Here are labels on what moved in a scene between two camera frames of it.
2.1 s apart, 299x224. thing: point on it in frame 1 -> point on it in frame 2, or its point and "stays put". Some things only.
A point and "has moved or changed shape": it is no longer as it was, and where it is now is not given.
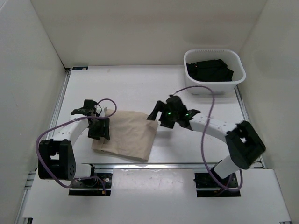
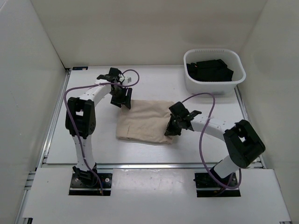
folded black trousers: (210, 70) stays put
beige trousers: (131, 135) has moved or changed shape
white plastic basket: (220, 70) stays put
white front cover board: (154, 195) stays put
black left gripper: (104, 131) -> (124, 100)
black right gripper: (163, 108) -> (170, 130)
